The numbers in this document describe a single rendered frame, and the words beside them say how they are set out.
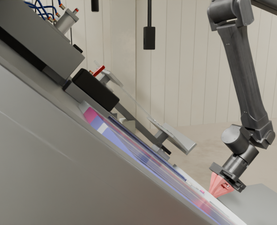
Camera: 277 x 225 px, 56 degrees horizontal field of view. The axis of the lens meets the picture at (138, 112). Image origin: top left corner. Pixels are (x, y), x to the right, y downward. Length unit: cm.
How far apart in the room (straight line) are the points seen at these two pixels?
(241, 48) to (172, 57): 309
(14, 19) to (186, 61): 358
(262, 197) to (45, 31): 95
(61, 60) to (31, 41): 5
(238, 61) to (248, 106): 14
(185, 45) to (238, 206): 311
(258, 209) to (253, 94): 43
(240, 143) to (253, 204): 34
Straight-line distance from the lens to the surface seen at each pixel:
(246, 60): 76
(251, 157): 84
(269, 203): 110
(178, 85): 390
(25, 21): 42
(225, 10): 72
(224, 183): 83
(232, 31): 73
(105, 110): 42
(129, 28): 347
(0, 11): 42
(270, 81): 484
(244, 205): 105
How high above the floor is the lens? 113
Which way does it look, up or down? 13 degrees down
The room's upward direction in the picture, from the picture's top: straight up
